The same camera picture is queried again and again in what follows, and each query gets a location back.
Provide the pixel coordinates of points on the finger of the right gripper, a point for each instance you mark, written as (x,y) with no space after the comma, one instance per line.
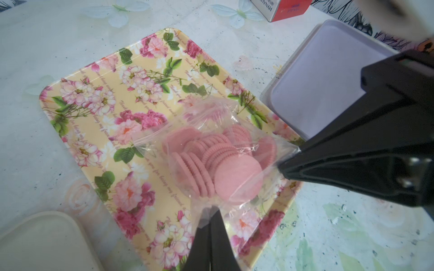
(356,179)
(359,132)

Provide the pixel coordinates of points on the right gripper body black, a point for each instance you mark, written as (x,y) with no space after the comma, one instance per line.
(409,73)

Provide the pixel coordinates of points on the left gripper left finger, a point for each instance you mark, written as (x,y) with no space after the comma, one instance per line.
(199,257)

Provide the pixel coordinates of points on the ziploc bag pink cookies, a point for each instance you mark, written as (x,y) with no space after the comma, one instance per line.
(221,162)

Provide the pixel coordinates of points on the lavender plastic tray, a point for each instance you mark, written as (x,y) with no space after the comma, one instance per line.
(323,77)

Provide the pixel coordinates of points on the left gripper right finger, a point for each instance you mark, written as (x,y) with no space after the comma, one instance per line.
(222,256)

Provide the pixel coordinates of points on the beige plastic tray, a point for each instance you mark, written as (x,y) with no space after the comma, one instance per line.
(48,241)

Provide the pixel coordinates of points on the red white small box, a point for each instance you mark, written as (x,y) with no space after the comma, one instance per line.
(275,10)

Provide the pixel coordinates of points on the yellow floral tray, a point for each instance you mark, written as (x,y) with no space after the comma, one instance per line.
(97,110)

